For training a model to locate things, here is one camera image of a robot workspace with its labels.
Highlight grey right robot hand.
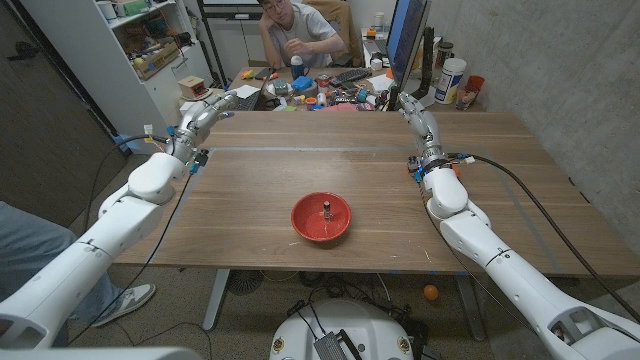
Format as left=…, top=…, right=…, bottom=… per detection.
left=398, top=92, right=446, bottom=169

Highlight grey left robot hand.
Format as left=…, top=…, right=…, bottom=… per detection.
left=172, top=89, right=239, bottom=159

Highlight red bowl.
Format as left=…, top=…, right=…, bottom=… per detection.
left=290, top=191, right=353, bottom=243

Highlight small wooden box device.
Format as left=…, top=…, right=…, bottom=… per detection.
left=177, top=75, right=211, bottom=101

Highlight black laptop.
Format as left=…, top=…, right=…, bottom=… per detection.
left=232, top=74, right=269, bottom=112

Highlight white tub with label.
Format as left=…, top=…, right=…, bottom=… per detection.
left=434, top=57, right=468, bottom=105

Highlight white paper sheet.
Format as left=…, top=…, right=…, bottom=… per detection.
left=233, top=83, right=261, bottom=100

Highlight cardboard box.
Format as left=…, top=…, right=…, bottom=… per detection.
left=133, top=40, right=181, bottom=81

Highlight dark jar with lid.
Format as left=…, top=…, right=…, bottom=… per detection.
left=434, top=41, right=455, bottom=71

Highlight black keyboard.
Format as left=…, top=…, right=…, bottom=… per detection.
left=328, top=67, right=373, bottom=87

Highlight computer monitor on black stand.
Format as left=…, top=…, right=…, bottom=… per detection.
left=386, top=0, right=435, bottom=112

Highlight white shelf unit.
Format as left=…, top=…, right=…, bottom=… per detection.
left=19, top=0, right=214, bottom=149

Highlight tan jacket on chair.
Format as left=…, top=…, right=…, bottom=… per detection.
left=312, top=0, right=364, bottom=69

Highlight seated person in grey t-shirt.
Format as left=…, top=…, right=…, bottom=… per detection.
left=257, top=0, right=347, bottom=70

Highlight floor fan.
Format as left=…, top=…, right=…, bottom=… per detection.
left=227, top=269, right=265, bottom=297

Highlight white table leg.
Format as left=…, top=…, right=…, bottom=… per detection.
left=202, top=269, right=231, bottom=332
left=453, top=273, right=487, bottom=342

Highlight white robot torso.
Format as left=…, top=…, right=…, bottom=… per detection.
left=268, top=298, right=415, bottom=360

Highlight standing person in jeans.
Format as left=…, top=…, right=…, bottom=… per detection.
left=0, top=201, right=157, bottom=346

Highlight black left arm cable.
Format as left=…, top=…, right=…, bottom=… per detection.
left=82, top=134, right=171, bottom=231

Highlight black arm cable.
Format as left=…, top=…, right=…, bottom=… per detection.
left=82, top=134, right=171, bottom=231
left=464, top=153, right=640, bottom=324

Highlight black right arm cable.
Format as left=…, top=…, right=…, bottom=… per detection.
left=464, top=153, right=640, bottom=324

